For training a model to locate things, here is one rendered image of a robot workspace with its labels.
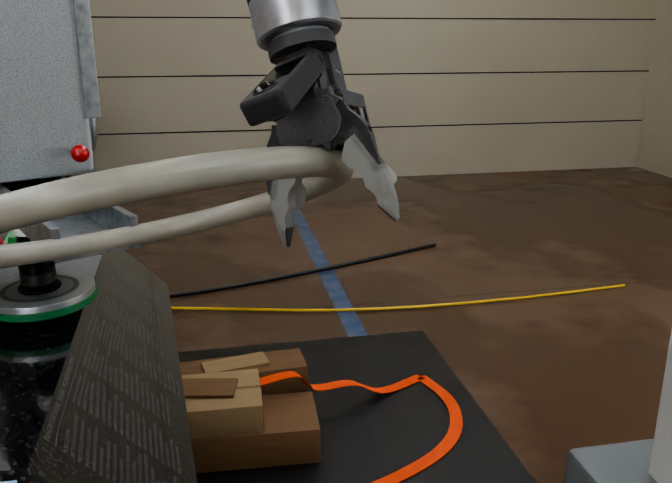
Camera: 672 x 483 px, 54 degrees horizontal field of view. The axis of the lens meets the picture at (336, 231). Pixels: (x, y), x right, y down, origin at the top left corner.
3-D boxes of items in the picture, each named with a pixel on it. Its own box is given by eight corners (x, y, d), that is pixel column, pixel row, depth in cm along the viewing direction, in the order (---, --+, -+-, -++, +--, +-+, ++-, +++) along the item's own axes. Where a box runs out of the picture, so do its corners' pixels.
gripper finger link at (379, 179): (432, 197, 67) (373, 133, 69) (413, 199, 61) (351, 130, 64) (410, 218, 68) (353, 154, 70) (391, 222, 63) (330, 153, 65)
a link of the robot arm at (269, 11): (308, -31, 62) (226, 5, 66) (320, 19, 62) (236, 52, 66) (346, -8, 70) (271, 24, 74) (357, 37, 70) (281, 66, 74)
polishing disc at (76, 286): (49, 320, 122) (48, 314, 122) (-43, 307, 128) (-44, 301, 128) (116, 280, 142) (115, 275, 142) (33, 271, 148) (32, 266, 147)
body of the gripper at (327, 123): (378, 146, 71) (352, 38, 71) (346, 143, 63) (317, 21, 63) (316, 164, 74) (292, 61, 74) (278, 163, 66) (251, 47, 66)
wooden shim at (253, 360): (206, 377, 246) (206, 374, 246) (201, 366, 255) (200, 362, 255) (270, 365, 256) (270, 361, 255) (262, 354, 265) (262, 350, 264)
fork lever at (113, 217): (-45, 189, 142) (-49, 166, 141) (49, 178, 153) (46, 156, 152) (27, 269, 88) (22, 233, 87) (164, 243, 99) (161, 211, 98)
